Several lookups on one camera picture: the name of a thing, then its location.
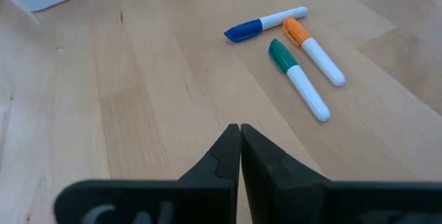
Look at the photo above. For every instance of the orange cap mini marker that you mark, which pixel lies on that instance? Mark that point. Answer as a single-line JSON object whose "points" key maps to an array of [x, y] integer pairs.
{"points": [[314, 51]]}

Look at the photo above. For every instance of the blue cap mini marker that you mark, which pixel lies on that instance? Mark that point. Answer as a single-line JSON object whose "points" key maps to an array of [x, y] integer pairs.
{"points": [[266, 23]]}

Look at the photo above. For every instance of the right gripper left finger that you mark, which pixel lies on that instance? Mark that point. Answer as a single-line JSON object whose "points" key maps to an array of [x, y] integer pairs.
{"points": [[155, 200]]}

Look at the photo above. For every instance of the green cap mini marker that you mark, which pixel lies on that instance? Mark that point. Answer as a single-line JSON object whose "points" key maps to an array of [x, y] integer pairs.
{"points": [[298, 79]]}

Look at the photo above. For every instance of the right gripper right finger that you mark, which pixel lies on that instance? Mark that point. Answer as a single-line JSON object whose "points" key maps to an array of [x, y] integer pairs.
{"points": [[328, 200]]}

